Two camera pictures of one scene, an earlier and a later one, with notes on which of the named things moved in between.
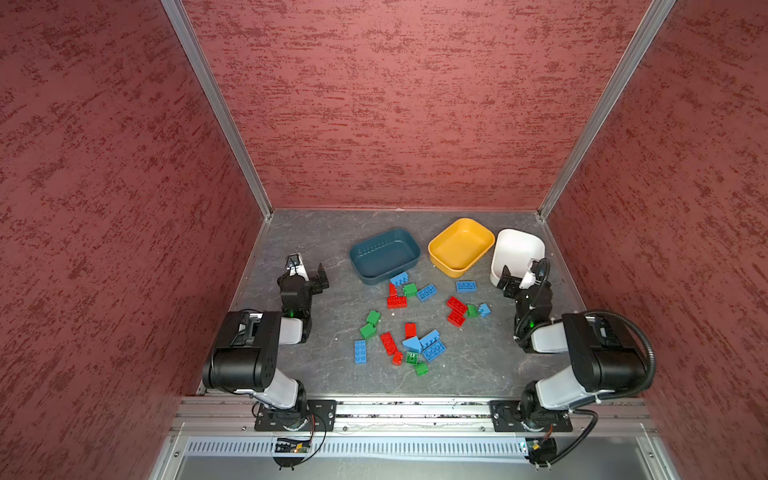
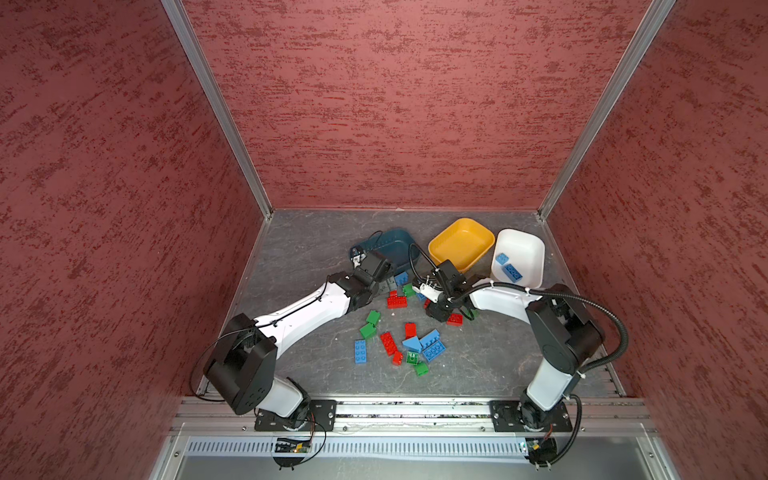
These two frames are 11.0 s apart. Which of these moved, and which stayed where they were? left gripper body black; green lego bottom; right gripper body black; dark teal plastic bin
Moved: left gripper body black; right gripper body black
Stayed: dark teal plastic bin; green lego bottom
